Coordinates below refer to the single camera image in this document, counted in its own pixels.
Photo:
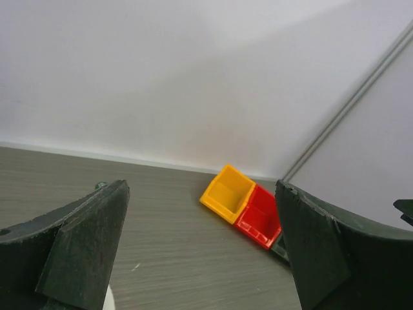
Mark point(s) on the yellow plastic bin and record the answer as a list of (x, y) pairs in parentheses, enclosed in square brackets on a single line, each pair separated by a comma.
[(228, 193)]

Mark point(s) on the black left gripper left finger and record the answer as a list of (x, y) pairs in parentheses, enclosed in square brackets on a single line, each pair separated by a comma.
[(63, 259)]

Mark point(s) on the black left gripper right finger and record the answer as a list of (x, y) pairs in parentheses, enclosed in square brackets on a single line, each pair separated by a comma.
[(341, 260)]

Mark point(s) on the red plastic bin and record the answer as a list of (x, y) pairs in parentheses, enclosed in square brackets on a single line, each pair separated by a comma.
[(259, 220)]

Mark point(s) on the clear glass bottle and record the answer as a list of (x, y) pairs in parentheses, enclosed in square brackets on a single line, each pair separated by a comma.
[(100, 185)]

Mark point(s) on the black plastic bin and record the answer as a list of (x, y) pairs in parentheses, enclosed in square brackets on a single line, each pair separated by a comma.
[(279, 250)]

